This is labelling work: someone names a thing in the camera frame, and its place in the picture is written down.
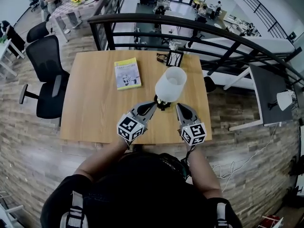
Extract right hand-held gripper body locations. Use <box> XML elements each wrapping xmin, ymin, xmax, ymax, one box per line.
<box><xmin>178</xmin><ymin>114</ymin><xmax>208</xmax><ymax>147</ymax></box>

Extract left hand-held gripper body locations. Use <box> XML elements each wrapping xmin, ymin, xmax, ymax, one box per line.
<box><xmin>116</xmin><ymin>104</ymin><xmax>152</xmax><ymax>147</ymax></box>

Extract person's left forearm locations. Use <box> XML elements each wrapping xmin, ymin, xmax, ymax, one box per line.
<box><xmin>74</xmin><ymin>139</ymin><xmax>129</xmax><ymax>183</ymax></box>

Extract person's right forearm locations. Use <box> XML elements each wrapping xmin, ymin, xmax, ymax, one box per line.
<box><xmin>184</xmin><ymin>145</ymin><xmax>223</xmax><ymax>200</ymax></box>

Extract black round bin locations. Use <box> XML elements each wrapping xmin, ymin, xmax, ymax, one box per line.
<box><xmin>203</xmin><ymin>76</ymin><xmax>217</xmax><ymax>94</ymax></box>

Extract yellow book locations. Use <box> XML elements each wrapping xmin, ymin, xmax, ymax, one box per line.
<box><xmin>114</xmin><ymin>57</ymin><xmax>143</xmax><ymax>91</ymax></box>

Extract dark eyeglasses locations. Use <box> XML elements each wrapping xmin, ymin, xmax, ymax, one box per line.
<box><xmin>156</xmin><ymin>52</ymin><xmax>169</xmax><ymax>63</ymax></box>

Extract person's black shirt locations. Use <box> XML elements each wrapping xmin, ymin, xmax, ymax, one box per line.
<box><xmin>40</xmin><ymin>151</ymin><xmax>243</xmax><ymax>228</ymax></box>

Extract dark table with white legs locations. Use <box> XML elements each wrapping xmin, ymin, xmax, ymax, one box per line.
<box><xmin>223</xmin><ymin>63</ymin><xmax>294</xmax><ymax>132</ymax></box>

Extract black curved railing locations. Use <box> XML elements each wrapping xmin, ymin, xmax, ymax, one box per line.
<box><xmin>87</xmin><ymin>13</ymin><xmax>304</xmax><ymax>93</ymax></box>

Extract black mesh office chair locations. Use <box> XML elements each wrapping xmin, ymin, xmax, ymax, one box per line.
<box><xmin>19</xmin><ymin>35</ymin><xmax>71</xmax><ymax>126</ymax></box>

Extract red and white box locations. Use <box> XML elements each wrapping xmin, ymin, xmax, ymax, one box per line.
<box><xmin>261</xmin><ymin>215</ymin><xmax>285</xmax><ymax>228</ymax></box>

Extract checked cloth table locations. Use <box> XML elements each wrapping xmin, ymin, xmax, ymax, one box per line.
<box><xmin>50</xmin><ymin>0</ymin><xmax>113</xmax><ymax>43</ymax></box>

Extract black straight railing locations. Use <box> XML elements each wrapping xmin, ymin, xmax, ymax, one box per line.
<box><xmin>231</xmin><ymin>0</ymin><xmax>289</xmax><ymax>40</ymax></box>

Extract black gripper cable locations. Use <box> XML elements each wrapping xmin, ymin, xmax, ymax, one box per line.
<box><xmin>182</xmin><ymin>145</ymin><xmax>198</xmax><ymax>175</ymax></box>

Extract black picture frame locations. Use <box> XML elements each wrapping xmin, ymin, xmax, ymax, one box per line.
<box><xmin>165</xmin><ymin>50</ymin><xmax>184</xmax><ymax>68</ymax></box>

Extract white floor cable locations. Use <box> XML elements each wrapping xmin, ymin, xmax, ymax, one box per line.
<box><xmin>212</xmin><ymin>123</ymin><xmax>279</xmax><ymax>187</ymax></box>

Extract white harness strap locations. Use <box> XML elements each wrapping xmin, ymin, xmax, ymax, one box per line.
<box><xmin>214</xmin><ymin>201</ymin><xmax>232</xmax><ymax>228</ymax></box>
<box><xmin>60</xmin><ymin>190</ymin><xmax>89</xmax><ymax>228</ymax></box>

